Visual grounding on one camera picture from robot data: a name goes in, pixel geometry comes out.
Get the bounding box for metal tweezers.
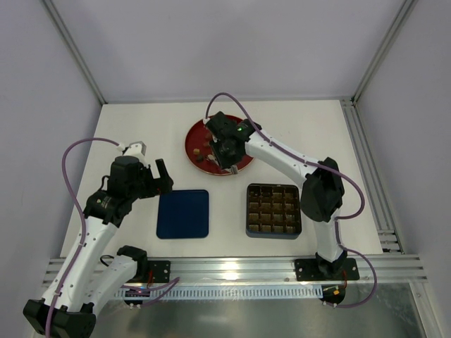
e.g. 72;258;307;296
206;154;238;175

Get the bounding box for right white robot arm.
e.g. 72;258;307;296
203;112;347;279

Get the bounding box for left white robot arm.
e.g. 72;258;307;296
23;155;173;337

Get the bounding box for blue tin chocolate box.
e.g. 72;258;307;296
246;183;302;239

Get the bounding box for red round plate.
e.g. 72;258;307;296
185;115;253;176

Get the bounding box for blue tin lid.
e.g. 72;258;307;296
156;189;209;239

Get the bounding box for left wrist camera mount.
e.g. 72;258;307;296
116;141;148;167

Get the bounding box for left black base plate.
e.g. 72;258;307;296
146;260;171;284

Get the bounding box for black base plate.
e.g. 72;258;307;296
146;260;171;284
295;258;360;282

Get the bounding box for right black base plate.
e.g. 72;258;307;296
295;258;360;282

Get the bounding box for slotted cable duct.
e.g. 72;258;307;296
113;284;323;301

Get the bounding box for right aluminium frame rail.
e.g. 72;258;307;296
340;99;404;254

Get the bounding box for aluminium front rail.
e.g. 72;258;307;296
42;256;429;287

